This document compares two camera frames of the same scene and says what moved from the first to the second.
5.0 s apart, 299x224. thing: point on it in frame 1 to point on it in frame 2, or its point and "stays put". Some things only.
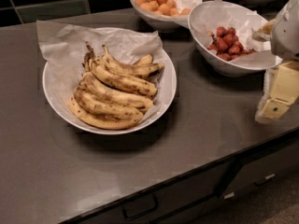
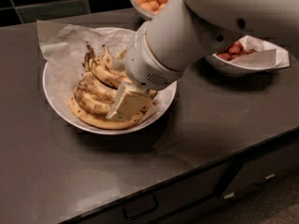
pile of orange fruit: (159, 4) stays put
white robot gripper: (287, 32) to (144, 63)
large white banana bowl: (64, 61) stays put
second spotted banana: (102, 107) stays put
